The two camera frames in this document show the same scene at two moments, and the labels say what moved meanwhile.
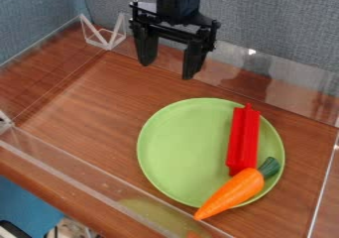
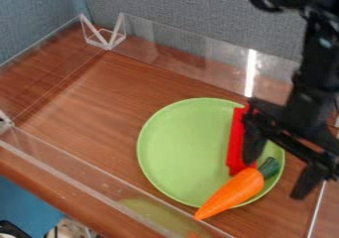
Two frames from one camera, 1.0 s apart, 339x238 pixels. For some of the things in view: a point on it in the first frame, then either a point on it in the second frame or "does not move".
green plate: (181, 152) does not move
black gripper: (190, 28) -> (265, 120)
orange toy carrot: (240, 189) does not move
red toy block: (243, 146) does not move
